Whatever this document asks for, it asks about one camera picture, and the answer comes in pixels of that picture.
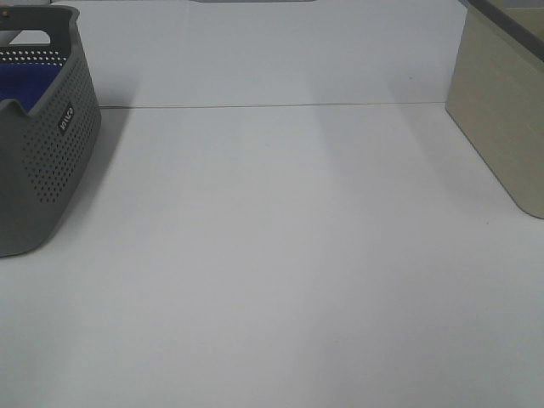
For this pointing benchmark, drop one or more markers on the blue microfibre towel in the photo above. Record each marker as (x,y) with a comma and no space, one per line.
(26,83)

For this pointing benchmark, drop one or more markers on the grey perforated plastic basket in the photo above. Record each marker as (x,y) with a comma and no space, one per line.
(45,152)

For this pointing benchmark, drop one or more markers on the beige storage bin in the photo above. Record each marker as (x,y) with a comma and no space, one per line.
(496,94)

